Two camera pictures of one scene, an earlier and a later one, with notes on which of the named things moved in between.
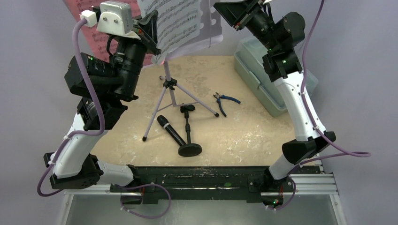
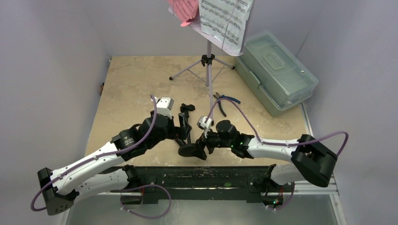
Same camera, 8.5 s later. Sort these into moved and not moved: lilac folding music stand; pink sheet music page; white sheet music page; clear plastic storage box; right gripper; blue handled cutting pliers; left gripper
Moved: pink sheet music page; lilac folding music stand; white sheet music page; right gripper; left gripper
Not moved: blue handled cutting pliers; clear plastic storage box
